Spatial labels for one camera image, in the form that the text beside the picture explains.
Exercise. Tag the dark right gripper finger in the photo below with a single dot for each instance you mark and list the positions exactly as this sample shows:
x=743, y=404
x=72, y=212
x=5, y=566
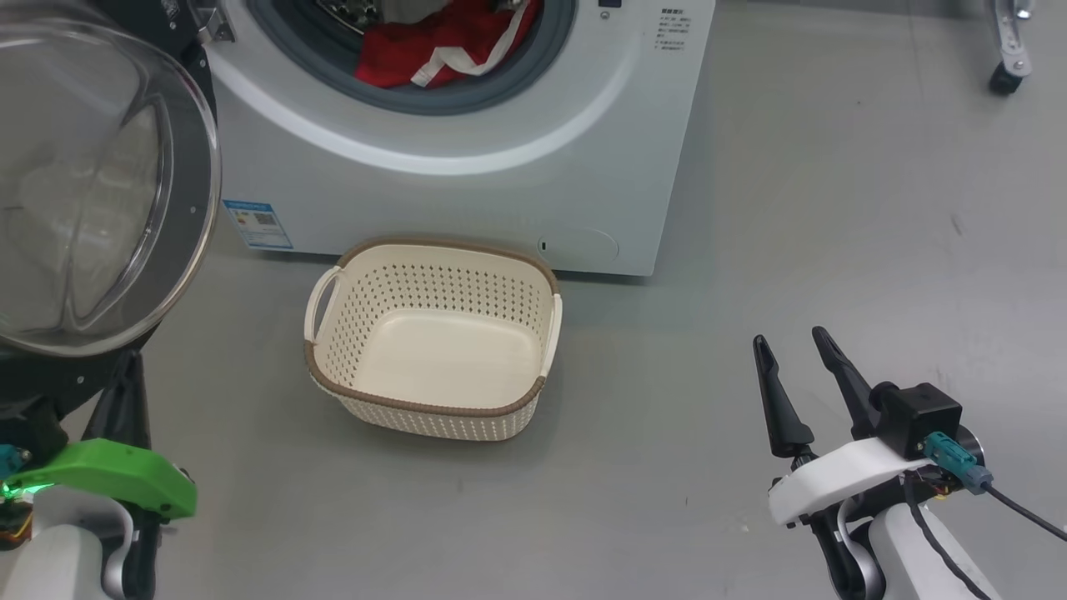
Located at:
x=783, y=417
x=850, y=383

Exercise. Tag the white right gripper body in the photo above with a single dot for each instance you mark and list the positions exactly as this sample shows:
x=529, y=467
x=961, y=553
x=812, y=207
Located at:
x=834, y=483

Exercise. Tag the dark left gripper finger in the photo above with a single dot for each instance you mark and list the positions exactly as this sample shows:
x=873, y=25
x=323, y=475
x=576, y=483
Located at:
x=102, y=412
x=139, y=408

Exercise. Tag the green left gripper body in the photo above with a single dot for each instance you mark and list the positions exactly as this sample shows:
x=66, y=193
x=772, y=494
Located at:
x=108, y=471

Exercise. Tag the round glass washing machine door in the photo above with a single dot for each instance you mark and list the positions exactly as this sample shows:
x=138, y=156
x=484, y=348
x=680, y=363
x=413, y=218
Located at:
x=83, y=208

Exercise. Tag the red and white garment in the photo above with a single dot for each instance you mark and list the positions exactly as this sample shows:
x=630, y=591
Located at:
x=400, y=50

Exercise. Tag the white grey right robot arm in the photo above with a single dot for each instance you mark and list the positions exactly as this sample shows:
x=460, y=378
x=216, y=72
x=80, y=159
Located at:
x=917, y=567

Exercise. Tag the cream perforated laundry basket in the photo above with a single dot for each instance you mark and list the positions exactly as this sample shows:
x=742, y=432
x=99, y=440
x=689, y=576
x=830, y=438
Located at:
x=442, y=358

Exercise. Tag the white washing machine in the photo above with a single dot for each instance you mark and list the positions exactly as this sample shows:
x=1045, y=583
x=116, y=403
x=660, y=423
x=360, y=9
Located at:
x=500, y=192

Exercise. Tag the blue energy label sticker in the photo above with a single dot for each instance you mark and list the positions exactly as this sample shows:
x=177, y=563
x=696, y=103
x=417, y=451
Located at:
x=258, y=225

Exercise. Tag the grey wheeled stand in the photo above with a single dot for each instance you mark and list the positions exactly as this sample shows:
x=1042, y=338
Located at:
x=1013, y=42

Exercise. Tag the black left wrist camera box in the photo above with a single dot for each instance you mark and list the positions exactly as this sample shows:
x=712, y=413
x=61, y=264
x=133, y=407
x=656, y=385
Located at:
x=33, y=437

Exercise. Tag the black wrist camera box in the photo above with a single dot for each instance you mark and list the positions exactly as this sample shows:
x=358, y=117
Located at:
x=33, y=437
x=917, y=417

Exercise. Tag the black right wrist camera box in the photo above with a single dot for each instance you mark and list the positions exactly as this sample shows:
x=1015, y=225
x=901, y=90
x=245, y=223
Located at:
x=917, y=417

